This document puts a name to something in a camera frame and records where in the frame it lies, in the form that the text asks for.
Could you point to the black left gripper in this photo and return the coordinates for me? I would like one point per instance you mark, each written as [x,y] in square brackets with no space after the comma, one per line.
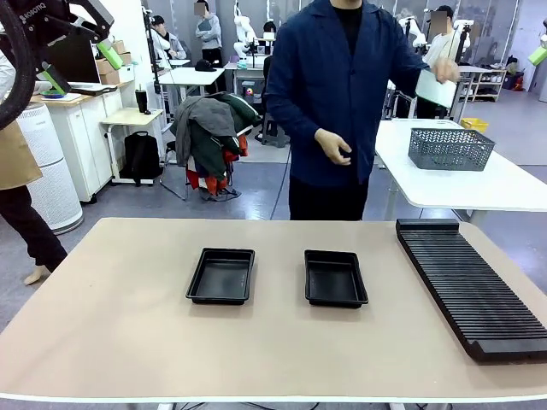
[38,21]

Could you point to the black plastic ESD tray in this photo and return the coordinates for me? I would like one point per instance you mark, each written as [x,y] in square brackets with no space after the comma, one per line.
[334,282]
[220,279]

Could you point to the person's right forearm blue sleeve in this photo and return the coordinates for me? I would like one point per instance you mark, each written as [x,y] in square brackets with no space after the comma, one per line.
[295,121]

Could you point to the person's left forearm blue sleeve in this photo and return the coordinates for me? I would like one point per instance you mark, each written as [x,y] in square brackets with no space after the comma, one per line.
[412,68]

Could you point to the person's left hand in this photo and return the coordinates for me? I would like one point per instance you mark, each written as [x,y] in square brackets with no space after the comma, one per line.
[446,70]

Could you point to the person's right hand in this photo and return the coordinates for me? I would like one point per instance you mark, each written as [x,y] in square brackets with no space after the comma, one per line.
[331,145]

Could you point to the black computer monitor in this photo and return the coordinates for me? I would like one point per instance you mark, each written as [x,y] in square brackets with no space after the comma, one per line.
[81,64]

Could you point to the cardboard box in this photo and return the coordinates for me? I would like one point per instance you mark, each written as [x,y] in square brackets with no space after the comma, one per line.
[119,46]
[104,66]
[126,58]
[110,77]

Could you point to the green plate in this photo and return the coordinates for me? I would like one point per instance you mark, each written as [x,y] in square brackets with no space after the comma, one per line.
[51,95]

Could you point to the white box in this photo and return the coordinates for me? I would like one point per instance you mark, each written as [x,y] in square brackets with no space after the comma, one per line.
[127,73]

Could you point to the wooden shoe shelf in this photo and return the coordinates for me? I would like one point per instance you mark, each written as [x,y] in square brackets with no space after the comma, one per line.
[491,79]

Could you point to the black tumbler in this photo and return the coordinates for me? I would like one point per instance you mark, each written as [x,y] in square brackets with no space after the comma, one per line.
[141,102]

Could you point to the small white side table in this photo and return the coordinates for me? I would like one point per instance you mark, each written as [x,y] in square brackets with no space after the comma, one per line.
[132,116]

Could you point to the white cabinet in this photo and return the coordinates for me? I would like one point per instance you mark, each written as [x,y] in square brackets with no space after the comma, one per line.
[85,141]

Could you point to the seated person with cap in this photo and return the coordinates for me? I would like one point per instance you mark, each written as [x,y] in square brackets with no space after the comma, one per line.
[171,45]

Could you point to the yellow bin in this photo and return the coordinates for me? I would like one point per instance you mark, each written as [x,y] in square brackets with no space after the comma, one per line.
[474,124]

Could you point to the person in cream shirt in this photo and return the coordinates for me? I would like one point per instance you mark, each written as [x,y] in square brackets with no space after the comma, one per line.
[440,47]

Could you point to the black backpack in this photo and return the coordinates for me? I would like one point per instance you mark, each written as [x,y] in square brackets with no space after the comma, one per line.
[141,158]

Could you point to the white desk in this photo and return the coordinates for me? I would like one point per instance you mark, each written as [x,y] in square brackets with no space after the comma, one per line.
[192,77]

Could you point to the person with brown apron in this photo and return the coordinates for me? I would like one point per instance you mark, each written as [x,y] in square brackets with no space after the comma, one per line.
[13,154]

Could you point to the black cap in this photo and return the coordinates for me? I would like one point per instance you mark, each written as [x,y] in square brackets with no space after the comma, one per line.
[206,66]

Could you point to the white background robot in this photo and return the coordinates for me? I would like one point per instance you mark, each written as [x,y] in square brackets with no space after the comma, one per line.
[242,30]
[416,38]

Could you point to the grey jacket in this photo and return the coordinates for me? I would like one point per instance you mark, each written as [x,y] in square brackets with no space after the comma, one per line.
[201,115]

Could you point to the standing person grey hoodie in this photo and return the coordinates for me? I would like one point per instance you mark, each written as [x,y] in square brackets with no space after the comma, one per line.
[209,34]

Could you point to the grey plastic mesh basket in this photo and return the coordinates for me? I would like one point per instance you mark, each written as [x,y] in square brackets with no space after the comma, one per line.
[448,149]

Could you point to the dark green jacket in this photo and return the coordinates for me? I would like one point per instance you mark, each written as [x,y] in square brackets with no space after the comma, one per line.
[209,149]

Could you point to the computer tower with light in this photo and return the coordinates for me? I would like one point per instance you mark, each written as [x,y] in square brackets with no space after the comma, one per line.
[248,91]

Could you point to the red orange garment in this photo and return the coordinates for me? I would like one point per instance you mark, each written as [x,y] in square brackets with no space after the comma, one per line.
[242,147]

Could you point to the grey plastic stool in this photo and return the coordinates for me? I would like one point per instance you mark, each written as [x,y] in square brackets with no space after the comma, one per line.
[273,132]

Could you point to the person in blue coat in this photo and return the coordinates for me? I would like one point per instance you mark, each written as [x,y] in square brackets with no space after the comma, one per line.
[325,85]

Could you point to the black slotted board rack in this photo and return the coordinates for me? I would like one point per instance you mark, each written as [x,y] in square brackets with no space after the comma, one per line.
[470,290]

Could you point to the metal frame chair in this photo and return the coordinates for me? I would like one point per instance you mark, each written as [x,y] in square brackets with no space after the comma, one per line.
[169,147]

